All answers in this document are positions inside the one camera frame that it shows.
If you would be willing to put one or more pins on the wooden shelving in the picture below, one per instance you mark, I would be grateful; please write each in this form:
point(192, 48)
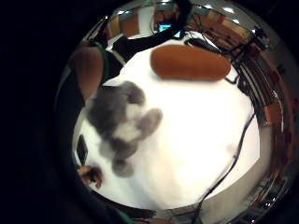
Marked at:
point(274, 113)

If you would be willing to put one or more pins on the black camera on tripod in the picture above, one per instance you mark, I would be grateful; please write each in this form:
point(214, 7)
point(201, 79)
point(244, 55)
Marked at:
point(260, 34)

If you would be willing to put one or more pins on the black smartphone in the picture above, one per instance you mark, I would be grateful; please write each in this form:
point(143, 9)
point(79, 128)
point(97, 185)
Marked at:
point(82, 149)

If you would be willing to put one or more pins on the computer monitor with lit screen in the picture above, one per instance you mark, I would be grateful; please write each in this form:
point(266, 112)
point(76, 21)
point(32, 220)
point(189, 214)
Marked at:
point(165, 27)

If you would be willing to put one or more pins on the brown bread-shaped plush toy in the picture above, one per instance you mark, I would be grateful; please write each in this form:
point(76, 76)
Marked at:
point(190, 62)

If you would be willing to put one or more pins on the grey and white soft toy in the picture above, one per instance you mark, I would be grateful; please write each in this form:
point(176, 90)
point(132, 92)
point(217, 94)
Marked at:
point(120, 118)

